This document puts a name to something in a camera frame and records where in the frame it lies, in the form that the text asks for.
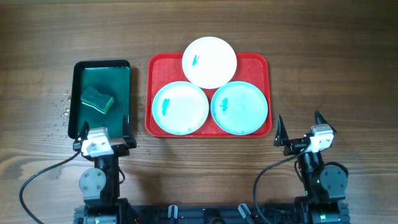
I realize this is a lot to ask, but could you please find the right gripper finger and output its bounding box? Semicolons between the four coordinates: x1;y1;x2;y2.
315;110;337;134
274;115;289;147

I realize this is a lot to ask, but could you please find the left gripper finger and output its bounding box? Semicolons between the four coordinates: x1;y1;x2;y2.
123;115;136;143
76;121;90;144

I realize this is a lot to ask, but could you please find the green sponge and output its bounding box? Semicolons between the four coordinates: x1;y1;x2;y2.
80;86;115;114

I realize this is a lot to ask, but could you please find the light blue plate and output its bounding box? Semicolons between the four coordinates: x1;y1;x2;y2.
210;81;269;136
151;81;209;136

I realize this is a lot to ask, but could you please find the white plate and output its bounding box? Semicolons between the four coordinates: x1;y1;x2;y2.
182;37;238;89

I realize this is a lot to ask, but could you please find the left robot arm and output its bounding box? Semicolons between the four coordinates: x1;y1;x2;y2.
73;117;139;224

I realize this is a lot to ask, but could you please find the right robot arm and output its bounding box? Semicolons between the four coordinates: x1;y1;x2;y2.
274;111;351;223

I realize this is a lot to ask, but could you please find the black tray with green water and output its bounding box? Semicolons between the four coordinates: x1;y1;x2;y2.
68;60;131;139

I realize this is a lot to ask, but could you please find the red plastic tray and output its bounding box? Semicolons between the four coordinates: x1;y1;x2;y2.
145;52;272;138

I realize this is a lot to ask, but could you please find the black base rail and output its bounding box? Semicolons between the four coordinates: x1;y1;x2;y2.
73;203;351;224

